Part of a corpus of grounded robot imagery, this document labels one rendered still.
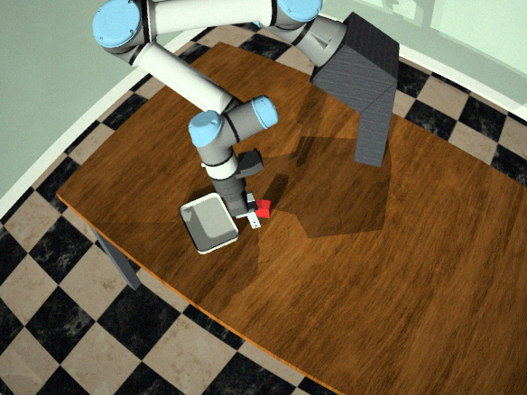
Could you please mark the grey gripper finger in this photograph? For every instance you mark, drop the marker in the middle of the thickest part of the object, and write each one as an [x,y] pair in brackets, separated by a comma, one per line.
[251,201]
[253,218]

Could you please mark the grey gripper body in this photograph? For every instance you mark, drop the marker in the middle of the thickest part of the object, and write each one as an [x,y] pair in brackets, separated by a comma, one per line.
[229,180]

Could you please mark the red block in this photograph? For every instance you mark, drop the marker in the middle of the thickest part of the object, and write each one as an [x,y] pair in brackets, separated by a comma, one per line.
[264,208]

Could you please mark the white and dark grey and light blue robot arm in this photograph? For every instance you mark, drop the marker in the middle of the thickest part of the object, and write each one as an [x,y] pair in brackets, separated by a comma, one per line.
[127,23]

